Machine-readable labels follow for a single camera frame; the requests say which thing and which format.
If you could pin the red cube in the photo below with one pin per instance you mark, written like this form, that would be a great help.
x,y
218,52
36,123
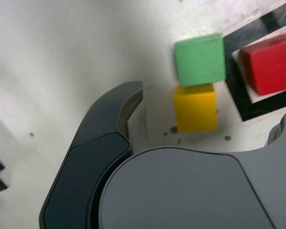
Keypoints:
x,y
271,69

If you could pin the black tape square outline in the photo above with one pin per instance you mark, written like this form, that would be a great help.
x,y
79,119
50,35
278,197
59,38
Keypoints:
x,y
231,76

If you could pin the yellow cube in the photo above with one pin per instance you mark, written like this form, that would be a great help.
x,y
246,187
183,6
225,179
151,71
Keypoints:
x,y
195,109

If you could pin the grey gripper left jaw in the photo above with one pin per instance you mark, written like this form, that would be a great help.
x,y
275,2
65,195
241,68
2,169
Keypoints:
x,y
85,167

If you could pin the green cube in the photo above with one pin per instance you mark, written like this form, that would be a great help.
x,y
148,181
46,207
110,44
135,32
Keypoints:
x,y
200,59

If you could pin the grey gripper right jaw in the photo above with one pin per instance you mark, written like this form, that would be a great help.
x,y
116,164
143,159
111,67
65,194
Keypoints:
x,y
181,190

